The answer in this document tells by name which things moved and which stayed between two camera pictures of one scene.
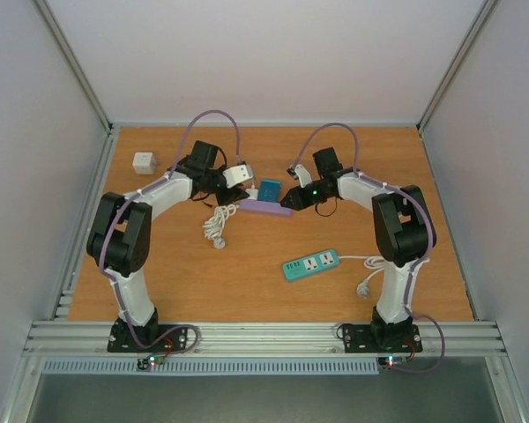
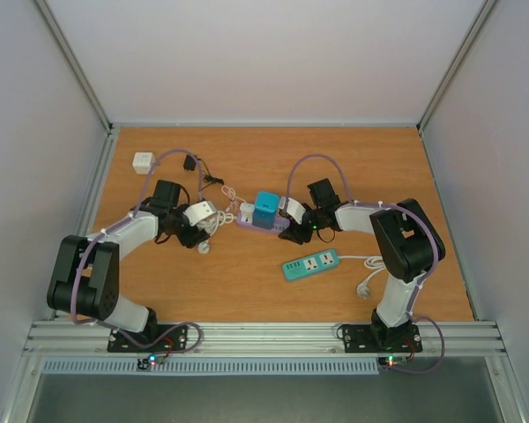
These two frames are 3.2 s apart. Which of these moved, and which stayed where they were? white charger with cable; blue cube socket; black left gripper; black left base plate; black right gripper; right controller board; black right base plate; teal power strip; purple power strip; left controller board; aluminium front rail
Moved: black right gripper; blue cube socket; black left gripper; purple power strip; white charger with cable
Stayed: left controller board; black right base plate; teal power strip; aluminium front rail; right controller board; black left base plate
